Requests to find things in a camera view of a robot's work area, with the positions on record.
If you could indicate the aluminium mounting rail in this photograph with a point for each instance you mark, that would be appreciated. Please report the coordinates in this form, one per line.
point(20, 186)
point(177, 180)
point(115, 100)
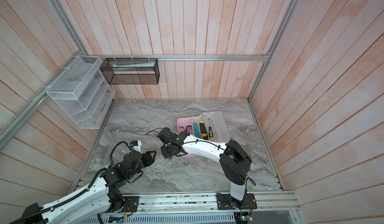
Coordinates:
point(207, 202)

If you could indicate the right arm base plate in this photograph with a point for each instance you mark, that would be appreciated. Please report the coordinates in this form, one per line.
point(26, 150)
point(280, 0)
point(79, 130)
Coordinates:
point(227, 202)

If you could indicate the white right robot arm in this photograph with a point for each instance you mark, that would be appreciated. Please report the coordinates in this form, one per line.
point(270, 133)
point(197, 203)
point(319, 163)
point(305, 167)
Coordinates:
point(234, 160)

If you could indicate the black mesh wall basket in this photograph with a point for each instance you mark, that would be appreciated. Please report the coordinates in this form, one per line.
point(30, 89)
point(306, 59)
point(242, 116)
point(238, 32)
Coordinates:
point(131, 71)

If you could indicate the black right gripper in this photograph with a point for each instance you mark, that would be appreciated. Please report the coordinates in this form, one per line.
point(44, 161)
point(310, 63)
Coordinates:
point(166, 153)

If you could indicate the pink tool box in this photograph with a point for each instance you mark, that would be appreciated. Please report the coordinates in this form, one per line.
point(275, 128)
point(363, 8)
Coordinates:
point(220, 131)

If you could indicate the yellow black utility knife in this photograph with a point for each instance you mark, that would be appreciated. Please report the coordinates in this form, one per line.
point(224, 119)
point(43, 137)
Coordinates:
point(203, 130)

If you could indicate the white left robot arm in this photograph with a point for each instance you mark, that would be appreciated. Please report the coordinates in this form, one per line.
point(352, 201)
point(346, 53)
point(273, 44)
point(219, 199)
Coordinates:
point(100, 195)

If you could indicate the yellow black phillips screwdriver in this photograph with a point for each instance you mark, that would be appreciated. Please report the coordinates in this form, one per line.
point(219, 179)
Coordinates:
point(211, 134)

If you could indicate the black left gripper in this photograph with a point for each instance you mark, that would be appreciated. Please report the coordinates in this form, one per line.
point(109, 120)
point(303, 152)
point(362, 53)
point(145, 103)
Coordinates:
point(148, 157)

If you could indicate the steel hex key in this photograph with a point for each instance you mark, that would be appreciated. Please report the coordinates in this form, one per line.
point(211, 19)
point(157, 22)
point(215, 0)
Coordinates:
point(188, 129)

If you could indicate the white wire mesh shelf rack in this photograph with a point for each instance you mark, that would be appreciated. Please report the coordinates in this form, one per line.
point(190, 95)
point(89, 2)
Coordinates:
point(82, 96)

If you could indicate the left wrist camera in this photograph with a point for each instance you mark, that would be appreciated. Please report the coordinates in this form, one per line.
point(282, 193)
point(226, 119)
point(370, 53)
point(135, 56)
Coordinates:
point(135, 146)

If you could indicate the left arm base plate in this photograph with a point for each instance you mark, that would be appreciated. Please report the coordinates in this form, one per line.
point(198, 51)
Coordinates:
point(126, 204)

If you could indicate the teal utility knife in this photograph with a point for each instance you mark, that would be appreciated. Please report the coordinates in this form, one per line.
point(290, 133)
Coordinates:
point(197, 130)

